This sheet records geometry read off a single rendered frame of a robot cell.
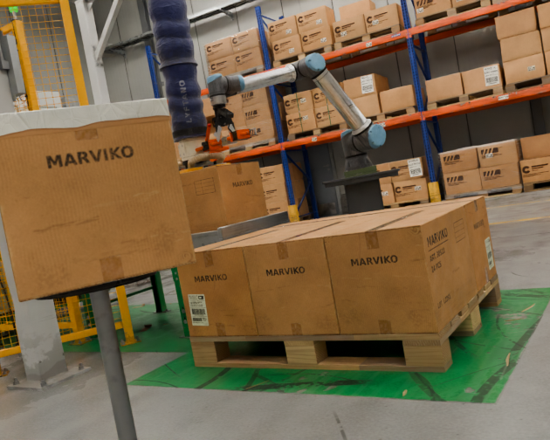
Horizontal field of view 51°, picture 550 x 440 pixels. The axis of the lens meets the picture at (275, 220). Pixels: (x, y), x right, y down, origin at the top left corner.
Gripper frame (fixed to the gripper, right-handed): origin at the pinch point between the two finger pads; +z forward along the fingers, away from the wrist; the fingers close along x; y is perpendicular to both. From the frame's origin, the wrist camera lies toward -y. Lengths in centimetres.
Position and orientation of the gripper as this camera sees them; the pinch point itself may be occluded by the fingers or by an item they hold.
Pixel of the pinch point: (227, 140)
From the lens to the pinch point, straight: 329.5
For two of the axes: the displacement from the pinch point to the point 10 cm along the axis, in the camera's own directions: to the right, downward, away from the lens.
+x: -8.4, 1.8, -5.2
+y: -5.2, 0.5, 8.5
